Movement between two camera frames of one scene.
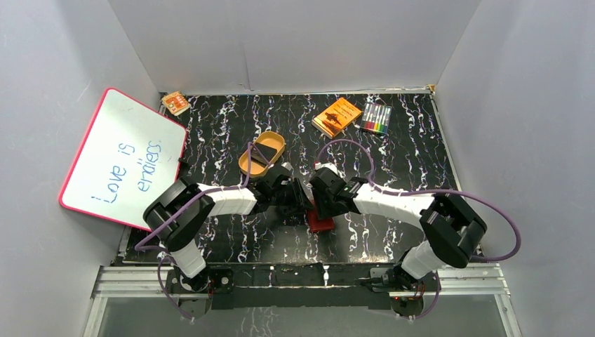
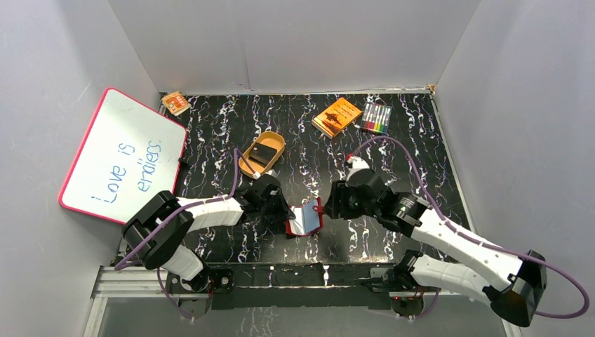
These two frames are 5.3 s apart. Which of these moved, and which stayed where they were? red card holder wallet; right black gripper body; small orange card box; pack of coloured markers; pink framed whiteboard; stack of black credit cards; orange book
Moved: red card holder wallet; right black gripper body
Stayed: small orange card box; pack of coloured markers; orange book; pink framed whiteboard; stack of black credit cards
